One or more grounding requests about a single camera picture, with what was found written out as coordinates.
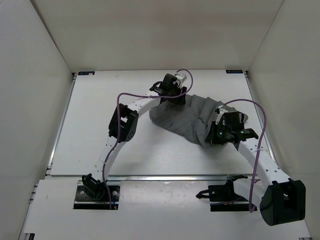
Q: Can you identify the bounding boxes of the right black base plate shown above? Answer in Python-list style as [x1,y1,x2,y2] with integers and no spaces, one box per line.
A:
[195,175,249,212]

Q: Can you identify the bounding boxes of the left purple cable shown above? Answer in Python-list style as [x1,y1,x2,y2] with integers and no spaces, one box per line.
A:
[101,69,195,210]

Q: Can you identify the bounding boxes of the grey pleated skirt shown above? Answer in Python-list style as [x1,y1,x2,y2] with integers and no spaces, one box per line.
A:
[149,93,250,148]

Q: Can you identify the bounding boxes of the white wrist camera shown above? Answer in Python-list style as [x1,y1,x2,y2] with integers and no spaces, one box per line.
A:
[174,73,187,83]
[214,105,229,125]

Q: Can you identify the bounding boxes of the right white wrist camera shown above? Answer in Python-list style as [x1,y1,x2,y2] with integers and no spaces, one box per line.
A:
[214,105,229,125]

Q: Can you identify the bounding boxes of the right blue corner sticker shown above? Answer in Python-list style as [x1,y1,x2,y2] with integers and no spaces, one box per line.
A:
[225,69,243,74]

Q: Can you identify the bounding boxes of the front aluminium rail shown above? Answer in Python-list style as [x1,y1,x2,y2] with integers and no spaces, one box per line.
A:
[79,174,236,182]

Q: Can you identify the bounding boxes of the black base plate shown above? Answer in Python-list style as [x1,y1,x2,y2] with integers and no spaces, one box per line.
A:
[73,181,121,211]
[195,175,249,212]

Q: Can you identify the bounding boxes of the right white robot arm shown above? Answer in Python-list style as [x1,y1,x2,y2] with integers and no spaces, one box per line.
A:
[196,109,306,226]

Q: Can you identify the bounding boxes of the left aluminium table rail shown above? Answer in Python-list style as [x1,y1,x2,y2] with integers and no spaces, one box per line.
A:
[45,72,78,175]

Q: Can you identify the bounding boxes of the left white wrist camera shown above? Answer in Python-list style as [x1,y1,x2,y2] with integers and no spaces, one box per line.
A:
[174,73,187,83]

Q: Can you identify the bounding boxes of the aluminium table rail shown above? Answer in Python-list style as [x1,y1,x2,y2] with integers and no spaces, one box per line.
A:
[243,71,277,161]
[45,72,78,175]

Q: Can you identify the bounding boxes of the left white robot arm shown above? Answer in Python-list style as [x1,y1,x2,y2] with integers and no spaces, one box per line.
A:
[82,72,190,201]

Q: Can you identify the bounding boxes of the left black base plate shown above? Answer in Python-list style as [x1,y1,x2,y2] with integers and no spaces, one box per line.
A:
[73,181,121,211]

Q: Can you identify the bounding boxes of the right aluminium table rail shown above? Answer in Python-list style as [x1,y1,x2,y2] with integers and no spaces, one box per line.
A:
[243,71,277,161]

